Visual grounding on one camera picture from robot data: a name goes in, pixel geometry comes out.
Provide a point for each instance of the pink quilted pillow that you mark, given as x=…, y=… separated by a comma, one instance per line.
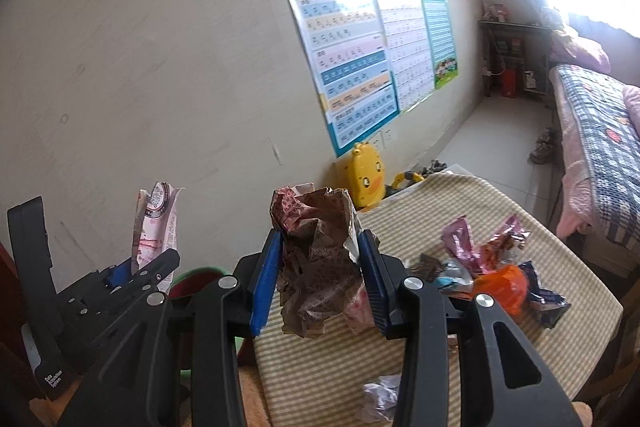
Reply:
x=632, y=107

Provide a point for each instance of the dark blue snack wrapper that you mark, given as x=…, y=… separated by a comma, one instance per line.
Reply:
x=547, y=299

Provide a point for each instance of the brown paper bag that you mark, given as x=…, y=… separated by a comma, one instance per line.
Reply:
x=320, y=252

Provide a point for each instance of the pair of shoes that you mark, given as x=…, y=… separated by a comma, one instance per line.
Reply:
x=545, y=147

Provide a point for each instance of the tan plush toy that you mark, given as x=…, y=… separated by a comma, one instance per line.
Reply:
x=582, y=414

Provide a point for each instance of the green plastic basin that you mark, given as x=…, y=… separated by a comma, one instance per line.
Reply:
x=200, y=279

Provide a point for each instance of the blue wall poster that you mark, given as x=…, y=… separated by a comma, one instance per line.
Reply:
x=345, y=67

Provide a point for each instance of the dark red wooden furniture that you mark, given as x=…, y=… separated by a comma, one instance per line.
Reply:
x=7, y=337

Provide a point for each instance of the white and pink wrapper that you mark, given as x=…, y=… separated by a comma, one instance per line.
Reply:
x=160, y=217

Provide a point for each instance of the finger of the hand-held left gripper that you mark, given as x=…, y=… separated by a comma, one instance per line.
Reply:
x=150, y=274
x=120, y=273

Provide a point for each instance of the red container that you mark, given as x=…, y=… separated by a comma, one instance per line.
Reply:
x=510, y=83

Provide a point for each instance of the green wall poster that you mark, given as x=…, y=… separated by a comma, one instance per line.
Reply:
x=440, y=37

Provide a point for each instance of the small silver foil wrapper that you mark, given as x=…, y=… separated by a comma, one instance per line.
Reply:
x=380, y=399

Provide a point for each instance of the pink bedding pile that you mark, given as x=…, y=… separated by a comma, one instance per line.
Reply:
x=582, y=47

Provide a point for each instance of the bed with plaid blanket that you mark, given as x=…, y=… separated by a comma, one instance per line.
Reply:
x=595, y=122

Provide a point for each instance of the pink snack wrapper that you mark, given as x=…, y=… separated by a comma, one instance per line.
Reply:
x=457, y=234

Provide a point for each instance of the checked tablecloth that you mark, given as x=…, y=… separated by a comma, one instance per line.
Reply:
x=425, y=217

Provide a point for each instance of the yellow duck toy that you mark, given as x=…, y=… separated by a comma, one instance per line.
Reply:
x=365, y=177

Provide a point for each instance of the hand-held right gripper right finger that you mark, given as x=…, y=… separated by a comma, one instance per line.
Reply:
x=372, y=279

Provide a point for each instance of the yellow toy excavator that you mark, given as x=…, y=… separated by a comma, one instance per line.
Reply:
x=407, y=179

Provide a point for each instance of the orange snack packet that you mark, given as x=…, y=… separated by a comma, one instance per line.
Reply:
x=505, y=287

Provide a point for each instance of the purple picture snack wrapper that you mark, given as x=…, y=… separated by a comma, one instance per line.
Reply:
x=502, y=244

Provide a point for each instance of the silver blue wrapper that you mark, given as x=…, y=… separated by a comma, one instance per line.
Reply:
x=455, y=279

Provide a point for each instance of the white wall poster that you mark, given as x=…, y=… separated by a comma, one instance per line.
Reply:
x=405, y=47

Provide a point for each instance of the dark shelf unit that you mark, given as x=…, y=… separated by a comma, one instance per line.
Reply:
x=505, y=26

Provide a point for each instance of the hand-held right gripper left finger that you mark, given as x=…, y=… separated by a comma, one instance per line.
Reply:
x=265, y=279

